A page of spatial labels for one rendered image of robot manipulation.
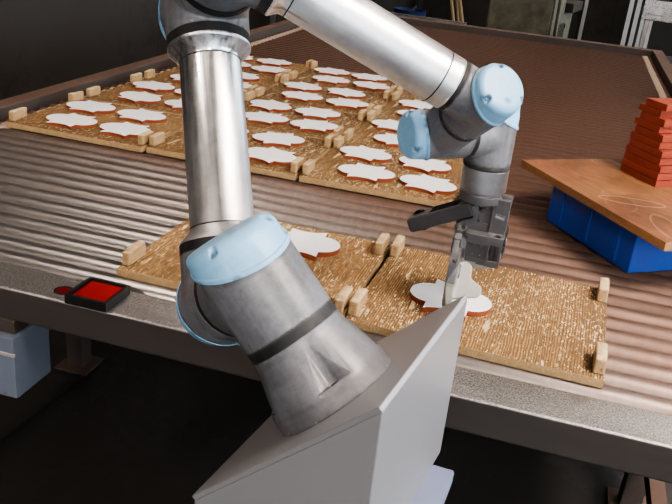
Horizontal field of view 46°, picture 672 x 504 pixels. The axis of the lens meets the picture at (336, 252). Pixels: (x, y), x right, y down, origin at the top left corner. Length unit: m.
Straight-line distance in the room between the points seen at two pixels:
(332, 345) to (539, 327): 0.57
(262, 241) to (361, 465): 0.26
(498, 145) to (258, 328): 0.55
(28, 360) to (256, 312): 0.71
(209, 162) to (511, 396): 0.55
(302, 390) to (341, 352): 0.06
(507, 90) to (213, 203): 0.41
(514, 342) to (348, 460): 0.55
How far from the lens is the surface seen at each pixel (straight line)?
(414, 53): 1.07
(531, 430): 1.19
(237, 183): 1.05
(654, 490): 2.25
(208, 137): 1.06
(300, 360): 0.87
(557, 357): 1.29
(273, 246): 0.87
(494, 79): 1.09
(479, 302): 1.39
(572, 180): 1.84
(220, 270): 0.87
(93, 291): 1.37
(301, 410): 0.87
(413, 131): 1.18
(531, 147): 2.57
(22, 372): 1.50
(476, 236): 1.30
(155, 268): 1.43
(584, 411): 1.21
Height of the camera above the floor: 1.54
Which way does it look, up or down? 23 degrees down
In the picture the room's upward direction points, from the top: 6 degrees clockwise
